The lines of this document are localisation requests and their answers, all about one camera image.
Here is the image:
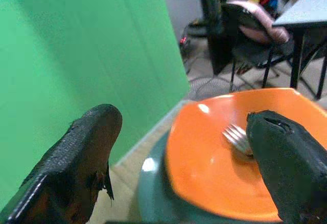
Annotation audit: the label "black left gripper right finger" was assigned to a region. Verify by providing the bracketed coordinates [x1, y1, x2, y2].
[245, 109, 327, 224]

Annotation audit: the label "orange square plate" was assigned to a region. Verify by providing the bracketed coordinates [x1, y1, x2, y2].
[165, 87, 327, 223]

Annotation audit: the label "black power strip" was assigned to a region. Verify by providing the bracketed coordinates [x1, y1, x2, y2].
[179, 26, 191, 53]

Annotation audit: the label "silver metal fork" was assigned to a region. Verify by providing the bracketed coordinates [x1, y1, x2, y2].
[221, 123, 254, 158]

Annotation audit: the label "green backdrop screen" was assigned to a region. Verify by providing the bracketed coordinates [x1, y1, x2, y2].
[0, 0, 191, 211]

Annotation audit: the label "grey table with black legs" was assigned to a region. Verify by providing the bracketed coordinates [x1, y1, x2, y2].
[272, 0, 327, 101]

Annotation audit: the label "dark green round plate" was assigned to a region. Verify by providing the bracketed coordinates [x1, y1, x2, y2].
[137, 130, 284, 224]

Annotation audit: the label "black folding chair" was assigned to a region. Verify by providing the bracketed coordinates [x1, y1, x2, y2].
[206, 0, 294, 92]

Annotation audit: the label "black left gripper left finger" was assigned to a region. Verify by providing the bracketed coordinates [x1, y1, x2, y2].
[0, 103, 123, 224]

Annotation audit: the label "pink cloth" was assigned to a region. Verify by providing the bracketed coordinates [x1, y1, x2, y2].
[226, 0, 291, 44]

